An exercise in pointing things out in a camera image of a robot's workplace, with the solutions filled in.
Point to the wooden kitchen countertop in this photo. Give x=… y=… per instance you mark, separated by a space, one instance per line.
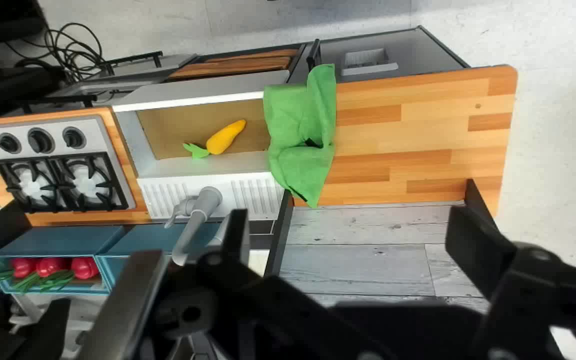
x=420 y=133

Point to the white toy sink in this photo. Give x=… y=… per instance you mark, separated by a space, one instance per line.
x=201 y=194

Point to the black metal frame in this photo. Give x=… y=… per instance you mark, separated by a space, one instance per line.
x=278 y=233

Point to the grey toy stove top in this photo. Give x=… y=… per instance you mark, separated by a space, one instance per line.
x=54 y=180

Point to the black stovetop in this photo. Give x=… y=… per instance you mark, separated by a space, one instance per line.
x=130 y=167

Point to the grey wood backsplash panel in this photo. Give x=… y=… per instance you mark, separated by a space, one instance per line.
x=368 y=247

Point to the green cloth towel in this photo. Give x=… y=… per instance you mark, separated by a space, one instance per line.
x=294 y=106

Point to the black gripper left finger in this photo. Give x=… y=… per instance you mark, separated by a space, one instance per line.
x=237 y=241

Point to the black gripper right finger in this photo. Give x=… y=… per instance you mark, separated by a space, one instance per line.
x=478 y=241

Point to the yellow toy corn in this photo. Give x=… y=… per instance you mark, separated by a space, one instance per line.
x=225 y=138

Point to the red toy radish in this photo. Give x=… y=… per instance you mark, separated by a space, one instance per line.
x=47 y=267
x=82 y=269
x=23 y=269

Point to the blue plastic bin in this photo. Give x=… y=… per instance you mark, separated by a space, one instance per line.
x=148 y=241
x=48 y=241

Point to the grey toy faucet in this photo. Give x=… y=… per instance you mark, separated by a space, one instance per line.
x=198 y=221

